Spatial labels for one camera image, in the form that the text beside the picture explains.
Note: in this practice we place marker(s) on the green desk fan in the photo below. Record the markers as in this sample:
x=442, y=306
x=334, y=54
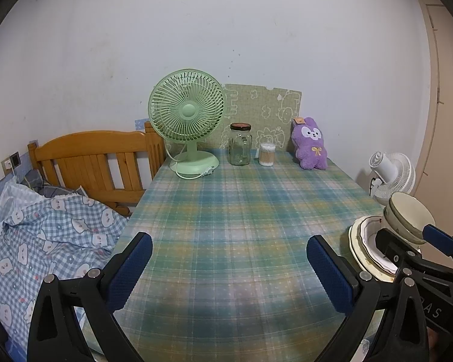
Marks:
x=188, y=110

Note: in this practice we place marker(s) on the white clip fan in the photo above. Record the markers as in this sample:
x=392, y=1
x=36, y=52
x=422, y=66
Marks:
x=396, y=181

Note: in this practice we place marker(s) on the wooden bed headboard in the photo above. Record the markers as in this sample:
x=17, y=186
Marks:
x=90, y=147

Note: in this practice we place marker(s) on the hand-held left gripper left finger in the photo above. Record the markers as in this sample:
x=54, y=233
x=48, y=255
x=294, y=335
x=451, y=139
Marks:
x=130, y=271

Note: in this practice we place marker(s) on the scalloped yellow floral plate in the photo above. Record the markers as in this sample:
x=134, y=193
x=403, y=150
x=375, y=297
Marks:
x=351, y=239

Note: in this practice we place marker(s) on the green cartoon printed board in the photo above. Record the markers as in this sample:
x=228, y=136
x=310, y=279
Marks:
x=260, y=105

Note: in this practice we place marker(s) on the glass jar with brown lid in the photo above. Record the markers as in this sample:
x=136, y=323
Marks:
x=240, y=147

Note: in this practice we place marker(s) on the small purple floral plate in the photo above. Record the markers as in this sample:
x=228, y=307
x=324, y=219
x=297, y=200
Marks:
x=370, y=241

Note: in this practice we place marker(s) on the grey striped pillow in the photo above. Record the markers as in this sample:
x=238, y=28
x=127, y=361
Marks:
x=41, y=186

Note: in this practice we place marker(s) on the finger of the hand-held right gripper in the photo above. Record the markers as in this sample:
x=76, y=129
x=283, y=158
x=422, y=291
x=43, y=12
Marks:
x=441, y=243
x=390, y=245

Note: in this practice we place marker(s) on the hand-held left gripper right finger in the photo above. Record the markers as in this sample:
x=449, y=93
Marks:
x=328, y=271

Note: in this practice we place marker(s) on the wall socket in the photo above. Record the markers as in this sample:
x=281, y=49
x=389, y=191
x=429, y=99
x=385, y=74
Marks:
x=15, y=159

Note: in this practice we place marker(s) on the purple plush bunny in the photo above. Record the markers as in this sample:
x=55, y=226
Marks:
x=311, y=151

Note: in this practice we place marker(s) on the cotton swab container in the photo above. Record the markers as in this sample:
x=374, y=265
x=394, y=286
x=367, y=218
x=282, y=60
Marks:
x=267, y=156

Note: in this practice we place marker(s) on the blue checked printed blanket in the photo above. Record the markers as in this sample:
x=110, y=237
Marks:
x=41, y=241

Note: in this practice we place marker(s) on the beige door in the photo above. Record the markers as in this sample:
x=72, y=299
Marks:
x=449, y=120

